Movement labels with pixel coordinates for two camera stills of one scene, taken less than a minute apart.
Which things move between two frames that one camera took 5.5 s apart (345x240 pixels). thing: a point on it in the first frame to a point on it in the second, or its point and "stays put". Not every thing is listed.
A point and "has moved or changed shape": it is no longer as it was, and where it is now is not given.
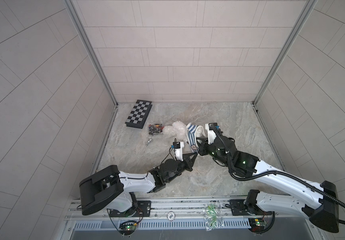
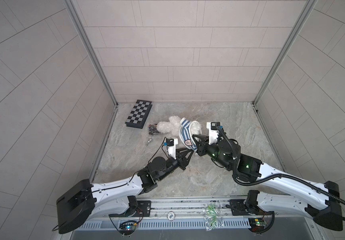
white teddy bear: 178,129 has moved or changed shape
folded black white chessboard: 139,114 stays put
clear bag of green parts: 213,217 stays put
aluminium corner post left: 73,10 stays put
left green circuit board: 127,227 stays put
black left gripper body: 180,168 to 179,164
